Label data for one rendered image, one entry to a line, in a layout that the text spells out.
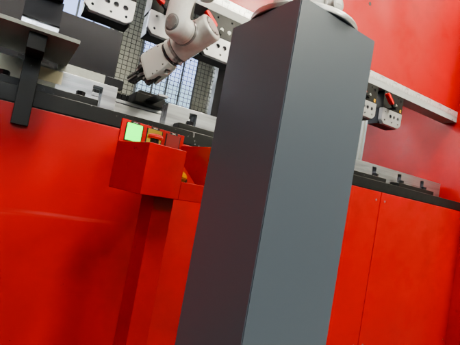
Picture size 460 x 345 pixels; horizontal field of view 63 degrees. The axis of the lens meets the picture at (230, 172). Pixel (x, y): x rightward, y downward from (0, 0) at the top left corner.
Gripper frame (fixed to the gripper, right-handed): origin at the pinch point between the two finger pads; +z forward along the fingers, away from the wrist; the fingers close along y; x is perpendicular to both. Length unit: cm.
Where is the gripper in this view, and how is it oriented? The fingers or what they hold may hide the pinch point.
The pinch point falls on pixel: (134, 77)
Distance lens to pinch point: 130.4
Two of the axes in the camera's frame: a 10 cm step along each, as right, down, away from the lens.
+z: -8.3, 3.8, 4.0
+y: -2.8, -9.1, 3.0
